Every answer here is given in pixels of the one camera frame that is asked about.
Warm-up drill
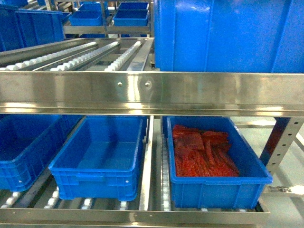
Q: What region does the red mesh parts pile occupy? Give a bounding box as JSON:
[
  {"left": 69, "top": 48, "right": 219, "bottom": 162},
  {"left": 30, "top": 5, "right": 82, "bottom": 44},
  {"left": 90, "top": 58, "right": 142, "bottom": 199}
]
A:
[{"left": 172, "top": 125, "right": 239, "bottom": 177}]

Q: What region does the blue bin with red parts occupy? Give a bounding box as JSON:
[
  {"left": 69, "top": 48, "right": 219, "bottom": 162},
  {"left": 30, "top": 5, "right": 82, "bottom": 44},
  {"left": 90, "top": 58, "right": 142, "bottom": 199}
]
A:
[{"left": 166, "top": 116, "right": 273, "bottom": 209}]

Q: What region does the large blue bin upper shelf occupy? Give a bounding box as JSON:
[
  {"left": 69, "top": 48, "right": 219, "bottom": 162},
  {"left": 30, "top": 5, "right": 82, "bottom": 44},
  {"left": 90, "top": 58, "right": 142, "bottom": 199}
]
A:
[{"left": 154, "top": 0, "right": 304, "bottom": 73}]

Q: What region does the stainless steel flow rack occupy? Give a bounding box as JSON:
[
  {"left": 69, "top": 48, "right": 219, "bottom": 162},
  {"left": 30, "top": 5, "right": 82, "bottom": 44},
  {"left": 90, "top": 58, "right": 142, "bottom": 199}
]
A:
[{"left": 0, "top": 38, "right": 304, "bottom": 228}]

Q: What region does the empty blue bin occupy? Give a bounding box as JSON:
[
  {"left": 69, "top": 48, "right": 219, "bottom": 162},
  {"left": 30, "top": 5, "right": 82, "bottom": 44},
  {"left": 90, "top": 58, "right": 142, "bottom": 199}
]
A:
[{"left": 48, "top": 115, "right": 147, "bottom": 201}]

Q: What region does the blue bin left lower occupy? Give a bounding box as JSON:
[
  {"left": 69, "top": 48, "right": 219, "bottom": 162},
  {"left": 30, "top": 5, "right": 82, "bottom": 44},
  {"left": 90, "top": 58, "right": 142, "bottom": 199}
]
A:
[{"left": 0, "top": 114, "right": 82, "bottom": 192}]

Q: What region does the blue bin upper left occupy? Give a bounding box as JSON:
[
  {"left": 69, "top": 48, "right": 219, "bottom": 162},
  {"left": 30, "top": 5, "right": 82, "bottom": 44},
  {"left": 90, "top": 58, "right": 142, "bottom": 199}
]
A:
[{"left": 0, "top": 4, "right": 65, "bottom": 52}]

